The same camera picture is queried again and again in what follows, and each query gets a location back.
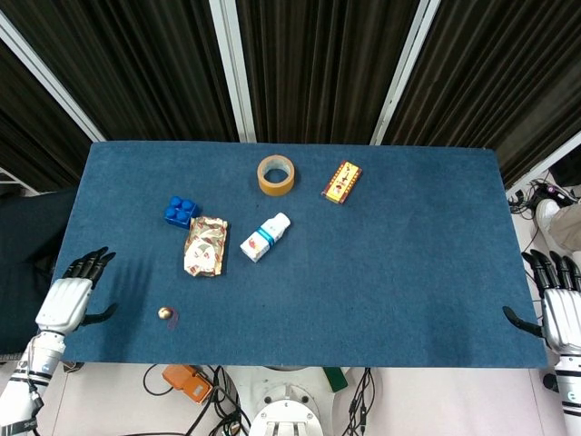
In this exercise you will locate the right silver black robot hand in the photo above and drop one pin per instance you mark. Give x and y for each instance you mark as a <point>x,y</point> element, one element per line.
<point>561,313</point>

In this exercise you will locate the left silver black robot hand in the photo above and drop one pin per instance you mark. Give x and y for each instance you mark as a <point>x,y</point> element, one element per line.
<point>64,303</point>

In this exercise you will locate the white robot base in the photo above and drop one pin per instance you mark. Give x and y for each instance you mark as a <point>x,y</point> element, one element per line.
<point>283,409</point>

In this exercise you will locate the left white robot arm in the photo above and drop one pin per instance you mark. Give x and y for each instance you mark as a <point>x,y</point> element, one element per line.
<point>27,377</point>

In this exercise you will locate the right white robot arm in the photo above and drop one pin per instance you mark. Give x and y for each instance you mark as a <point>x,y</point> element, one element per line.
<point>569,393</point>

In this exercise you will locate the white sneaker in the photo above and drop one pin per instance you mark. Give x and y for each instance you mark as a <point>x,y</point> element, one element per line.
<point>547,214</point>

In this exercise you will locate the orange power box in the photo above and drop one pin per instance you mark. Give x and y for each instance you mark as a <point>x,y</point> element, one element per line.
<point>187,383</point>

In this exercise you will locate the blue toy building block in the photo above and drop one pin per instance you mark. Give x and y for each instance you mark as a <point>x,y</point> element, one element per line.
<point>181,212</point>

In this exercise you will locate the crumpled gold foil snack bag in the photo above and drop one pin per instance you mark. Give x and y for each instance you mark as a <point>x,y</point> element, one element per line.
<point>205,247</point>

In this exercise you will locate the small white drink bottle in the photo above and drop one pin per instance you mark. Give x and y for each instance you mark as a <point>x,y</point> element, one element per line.
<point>265,238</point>

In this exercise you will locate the green black clamp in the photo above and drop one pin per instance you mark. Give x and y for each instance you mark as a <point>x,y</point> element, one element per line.
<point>336,379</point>

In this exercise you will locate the blue felt table mat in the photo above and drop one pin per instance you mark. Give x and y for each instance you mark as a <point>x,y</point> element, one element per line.
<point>318,272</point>

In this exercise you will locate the brown packing tape roll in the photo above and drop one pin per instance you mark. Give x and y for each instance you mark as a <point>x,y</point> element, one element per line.
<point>276,175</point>

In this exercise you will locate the yellow red snack box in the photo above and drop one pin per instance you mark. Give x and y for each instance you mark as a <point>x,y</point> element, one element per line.
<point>342,182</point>

